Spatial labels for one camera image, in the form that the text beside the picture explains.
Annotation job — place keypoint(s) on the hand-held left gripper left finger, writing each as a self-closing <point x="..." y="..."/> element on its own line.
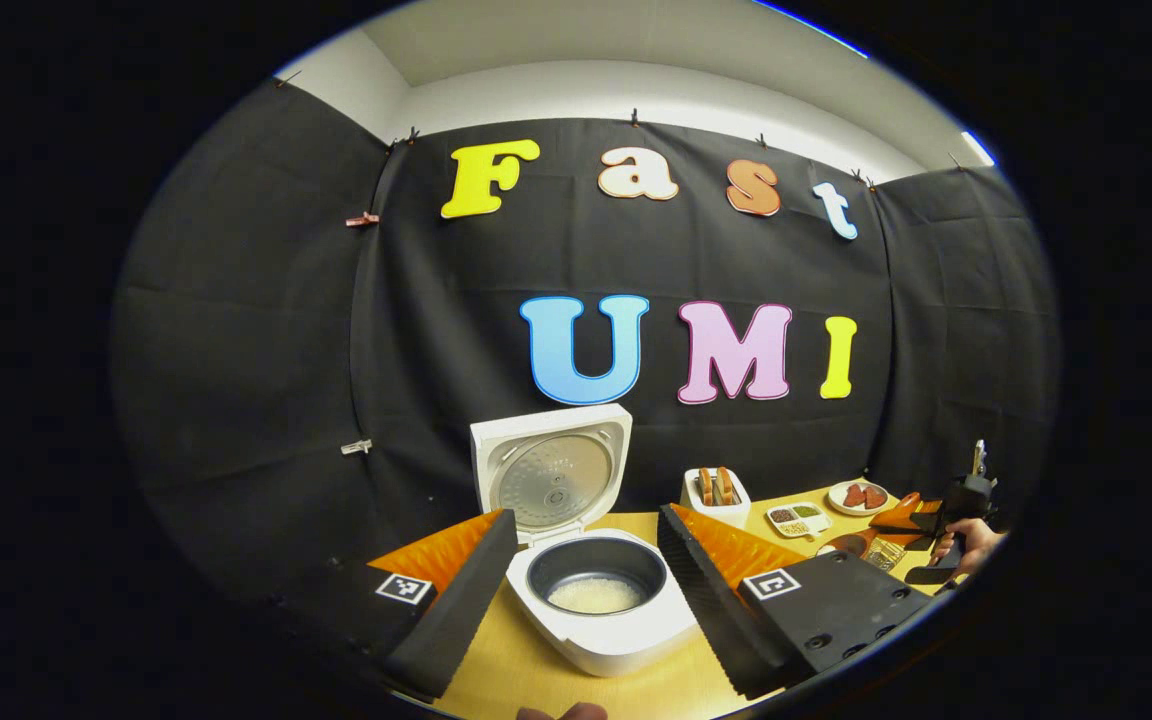
<point x="461" y="610"/>

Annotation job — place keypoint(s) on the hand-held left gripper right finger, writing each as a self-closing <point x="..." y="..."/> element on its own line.
<point x="701" y="610"/>

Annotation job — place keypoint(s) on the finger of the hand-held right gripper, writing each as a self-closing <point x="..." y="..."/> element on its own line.
<point x="911" y="522"/>

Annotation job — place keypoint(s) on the brown wooden spoon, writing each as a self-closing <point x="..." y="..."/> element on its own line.
<point x="843" y="546"/>

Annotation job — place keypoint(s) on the white rice cooker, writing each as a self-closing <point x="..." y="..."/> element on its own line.
<point x="596" y="640"/>

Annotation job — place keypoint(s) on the red meat slice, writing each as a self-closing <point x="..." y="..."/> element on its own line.
<point x="854" y="496"/>
<point x="875" y="497"/>

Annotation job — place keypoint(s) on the white round plate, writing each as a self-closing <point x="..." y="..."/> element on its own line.
<point x="836" y="502"/>

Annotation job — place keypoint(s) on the white toaster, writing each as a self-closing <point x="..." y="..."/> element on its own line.
<point x="716" y="515"/>

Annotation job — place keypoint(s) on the white divided bean dish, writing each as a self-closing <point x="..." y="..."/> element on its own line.
<point x="798" y="520"/>

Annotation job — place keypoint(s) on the toasted bread slice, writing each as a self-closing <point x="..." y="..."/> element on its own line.
<point x="726" y="486"/>
<point x="706" y="487"/>

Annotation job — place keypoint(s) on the white clip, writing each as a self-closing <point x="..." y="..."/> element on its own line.
<point x="357" y="447"/>

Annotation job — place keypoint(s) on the black backdrop cloth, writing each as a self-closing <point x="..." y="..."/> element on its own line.
<point x="286" y="330"/>

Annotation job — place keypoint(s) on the ceiling light panel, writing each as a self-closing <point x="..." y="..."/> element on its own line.
<point x="978" y="148"/>

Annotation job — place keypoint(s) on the pink clothespin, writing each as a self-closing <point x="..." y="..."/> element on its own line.
<point x="362" y="219"/>

